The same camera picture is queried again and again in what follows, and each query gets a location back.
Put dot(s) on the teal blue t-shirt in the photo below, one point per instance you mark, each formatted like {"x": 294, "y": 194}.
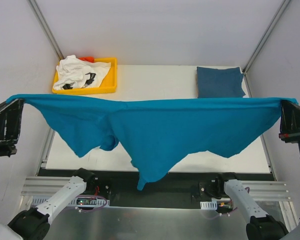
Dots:
{"x": 157, "y": 134}

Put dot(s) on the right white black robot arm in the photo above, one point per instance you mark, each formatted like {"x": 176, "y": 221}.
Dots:
{"x": 259, "y": 224}

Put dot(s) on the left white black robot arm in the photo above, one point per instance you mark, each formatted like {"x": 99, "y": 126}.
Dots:
{"x": 34, "y": 224}

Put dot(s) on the folded dark blue t-shirt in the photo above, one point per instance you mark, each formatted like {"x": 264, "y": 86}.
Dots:
{"x": 219, "y": 83}

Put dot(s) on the white printed t-shirt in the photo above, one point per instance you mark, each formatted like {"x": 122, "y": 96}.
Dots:
{"x": 74, "y": 73}

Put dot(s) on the orange garment in bin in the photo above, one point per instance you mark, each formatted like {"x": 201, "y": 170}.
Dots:
{"x": 89, "y": 59}

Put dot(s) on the yellow plastic bin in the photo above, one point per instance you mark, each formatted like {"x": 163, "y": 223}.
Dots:
{"x": 109, "y": 84}

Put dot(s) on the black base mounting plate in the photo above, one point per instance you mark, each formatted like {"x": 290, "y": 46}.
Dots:
{"x": 177, "y": 190}

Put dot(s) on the aluminium extrusion rail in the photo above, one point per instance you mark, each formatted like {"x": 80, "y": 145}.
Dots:
{"x": 276, "y": 191}

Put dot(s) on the left slotted cable duct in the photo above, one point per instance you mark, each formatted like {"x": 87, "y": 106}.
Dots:
{"x": 81, "y": 201}

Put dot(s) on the slotted cable duct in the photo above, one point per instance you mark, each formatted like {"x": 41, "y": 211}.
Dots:
{"x": 209, "y": 205}
{"x": 81, "y": 201}

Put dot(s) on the left aluminium frame post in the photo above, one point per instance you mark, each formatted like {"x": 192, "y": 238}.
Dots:
{"x": 45, "y": 28}

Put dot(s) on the aluminium frame post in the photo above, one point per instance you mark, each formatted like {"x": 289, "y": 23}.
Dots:
{"x": 266, "y": 35}
{"x": 45, "y": 28}

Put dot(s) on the right aluminium frame post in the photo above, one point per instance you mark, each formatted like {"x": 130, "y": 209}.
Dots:
{"x": 266, "y": 35}

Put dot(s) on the right slotted cable duct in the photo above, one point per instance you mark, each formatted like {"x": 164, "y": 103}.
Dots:
{"x": 209, "y": 205}

